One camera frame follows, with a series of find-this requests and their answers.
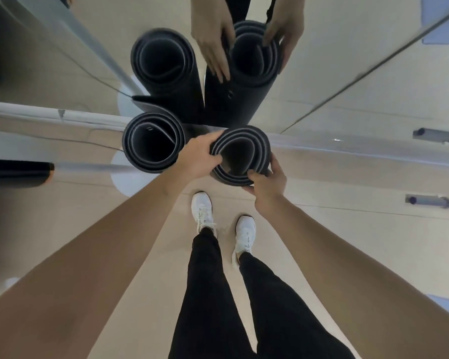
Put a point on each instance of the person's right hand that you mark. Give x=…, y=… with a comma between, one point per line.
x=269, y=190

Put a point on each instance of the person's left hand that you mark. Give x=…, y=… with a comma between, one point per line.
x=198, y=157

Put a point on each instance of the person's right forearm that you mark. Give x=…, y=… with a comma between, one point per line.
x=359, y=287

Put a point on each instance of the person's left forearm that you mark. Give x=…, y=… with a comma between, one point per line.
x=78, y=276

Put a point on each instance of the person's right white sneaker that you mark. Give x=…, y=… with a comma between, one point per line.
x=245, y=235

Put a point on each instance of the person's white sneaker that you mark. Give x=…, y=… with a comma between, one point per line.
x=245, y=235
x=202, y=211

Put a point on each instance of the person's left white sneaker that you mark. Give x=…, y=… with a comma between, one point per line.
x=202, y=211

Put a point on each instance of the black trousers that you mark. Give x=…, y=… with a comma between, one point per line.
x=205, y=295

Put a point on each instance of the steel barbell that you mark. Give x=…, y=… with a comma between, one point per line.
x=430, y=201

